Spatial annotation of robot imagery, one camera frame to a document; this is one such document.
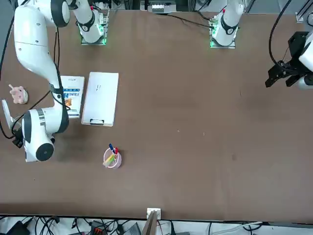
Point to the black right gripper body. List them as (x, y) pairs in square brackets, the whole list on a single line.
[(18, 138)]

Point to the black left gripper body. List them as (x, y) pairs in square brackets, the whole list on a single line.
[(297, 46)]

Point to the white foldable desk lamp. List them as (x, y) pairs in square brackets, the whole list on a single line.
[(6, 112)]

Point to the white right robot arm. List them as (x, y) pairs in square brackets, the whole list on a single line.
[(31, 36)]

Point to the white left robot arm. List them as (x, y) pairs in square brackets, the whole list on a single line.
[(226, 27)]

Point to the pink plush toy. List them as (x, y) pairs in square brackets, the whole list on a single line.
[(19, 95)]

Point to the white and blue book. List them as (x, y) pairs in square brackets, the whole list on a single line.
[(75, 85)]

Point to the black power adapter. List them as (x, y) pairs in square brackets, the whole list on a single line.
[(17, 228)]

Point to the white clipboard with black clip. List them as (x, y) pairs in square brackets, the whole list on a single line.
[(100, 98)]

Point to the blue capped marker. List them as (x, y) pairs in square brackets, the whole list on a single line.
[(111, 147)]

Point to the yellow green highlighter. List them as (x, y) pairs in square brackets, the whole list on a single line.
[(109, 159)]

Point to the red capped marker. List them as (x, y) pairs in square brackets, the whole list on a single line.
[(116, 150)]

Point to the pink translucent pen cup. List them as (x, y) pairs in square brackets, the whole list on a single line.
[(117, 162)]

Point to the red and black connector strip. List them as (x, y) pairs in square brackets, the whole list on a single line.
[(97, 228)]

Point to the aluminium profile post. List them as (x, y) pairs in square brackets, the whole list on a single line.
[(302, 13), (151, 222)]

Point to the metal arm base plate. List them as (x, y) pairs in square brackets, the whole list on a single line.
[(104, 36), (212, 45)]

